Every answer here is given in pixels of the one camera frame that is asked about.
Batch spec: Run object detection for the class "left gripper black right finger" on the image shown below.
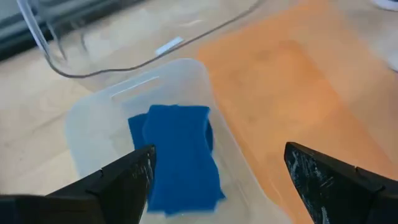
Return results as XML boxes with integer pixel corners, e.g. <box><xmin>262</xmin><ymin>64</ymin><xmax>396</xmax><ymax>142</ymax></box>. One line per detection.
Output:
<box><xmin>284</xmin><ymin>141</ymin><xmax>398</xmax><ymax>224</ymax></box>

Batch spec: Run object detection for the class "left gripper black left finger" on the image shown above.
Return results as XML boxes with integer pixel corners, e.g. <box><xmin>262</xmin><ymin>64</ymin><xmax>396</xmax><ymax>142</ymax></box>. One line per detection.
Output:
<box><xmin>0</xmin><ymin>144</ymin><xmax>156</xmax><ymax>224</ymax></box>

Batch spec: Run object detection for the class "bright blue sponge cloth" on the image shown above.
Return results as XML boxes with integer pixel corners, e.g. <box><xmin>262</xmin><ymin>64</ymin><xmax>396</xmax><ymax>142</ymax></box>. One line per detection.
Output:
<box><xmin>142</xmin><ymin>105</ymin><xmax>226</xmax><ymax>216</ymax></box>

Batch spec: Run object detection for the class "small frosted plastic bin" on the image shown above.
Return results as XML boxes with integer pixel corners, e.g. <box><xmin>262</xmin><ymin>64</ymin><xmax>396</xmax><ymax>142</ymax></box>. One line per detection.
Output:
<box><xmin>64</xmin><ymin>58</ymin><xmax>293</xmax><ymax>224</ymax></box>

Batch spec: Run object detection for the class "orange plastic bin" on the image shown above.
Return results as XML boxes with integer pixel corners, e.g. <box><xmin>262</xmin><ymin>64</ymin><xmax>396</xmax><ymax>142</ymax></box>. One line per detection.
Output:
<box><xmin>197</xmin><ymin>0</ymin><xmax>398</xmax><ymax>224</ymax></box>

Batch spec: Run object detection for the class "clear plastic bin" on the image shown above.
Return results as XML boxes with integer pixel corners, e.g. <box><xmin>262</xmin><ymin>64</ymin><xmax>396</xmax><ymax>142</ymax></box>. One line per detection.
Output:
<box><xmin>16</xmin><ymin>0</ymin><xmax>265</xmax><ymax>93</ymax></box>

